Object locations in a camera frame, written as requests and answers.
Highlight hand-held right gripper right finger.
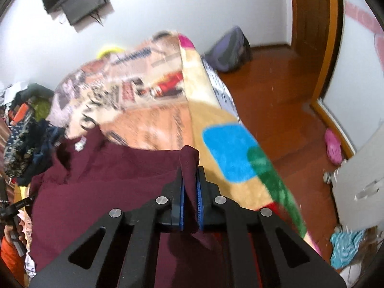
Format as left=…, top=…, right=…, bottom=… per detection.
left=196, top=166, right=347, bottom=288

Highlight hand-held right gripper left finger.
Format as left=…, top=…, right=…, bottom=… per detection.
left=30, top=166, right=185, bottom=288

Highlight maroon button shirt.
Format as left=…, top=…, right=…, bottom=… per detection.
left=28, top=126, right=261, bottom=288

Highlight person's left forearm orange sleeve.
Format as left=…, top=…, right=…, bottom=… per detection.
left=0, top=235, right=27, bottom=287

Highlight pile of patterned dark clothes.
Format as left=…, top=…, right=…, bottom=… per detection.
left=3, top=109, right=68, bottom=186

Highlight pile of clutter and clothes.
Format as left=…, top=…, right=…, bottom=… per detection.
left=0, top=81, right=56, bottom=117

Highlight person's left hand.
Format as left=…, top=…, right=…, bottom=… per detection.
left=2, top=216, right=28, bottom=246

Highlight printed blanket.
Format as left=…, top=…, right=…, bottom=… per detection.
left=48, top=30, right=321, bottom=255

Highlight orange box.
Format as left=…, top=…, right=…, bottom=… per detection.
left=10, top=103, right=30, bottom=126

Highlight plaid bed sheet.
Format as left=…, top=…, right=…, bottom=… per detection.
left=202, top=58, right=243, bottom=125

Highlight pink slipper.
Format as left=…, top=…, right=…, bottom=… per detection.
left=324, top=127, right=342, bottom=165

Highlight teal patterned cloth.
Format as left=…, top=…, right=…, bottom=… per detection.
left=330, top=229, right=366, bottom=270

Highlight grey purple backpack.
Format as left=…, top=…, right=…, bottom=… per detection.
left=202, top=26, right=252, bottom=73

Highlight white cabinet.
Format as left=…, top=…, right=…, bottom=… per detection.
left=323, top=126, right=384, bottom=231

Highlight yellow plastic chair back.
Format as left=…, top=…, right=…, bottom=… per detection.
left=97, top=44, right=124, bottom=59

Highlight white wardrobe door pink hearts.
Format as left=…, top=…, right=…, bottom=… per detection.
left=321, top=0, right=384, bottom=156

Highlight brown wooden door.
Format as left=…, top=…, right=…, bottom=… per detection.
left=288, top=0, right=344, bottom=102

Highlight small black wall monitor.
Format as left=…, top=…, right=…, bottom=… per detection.
left=61, top=0, right=108, bottom=26

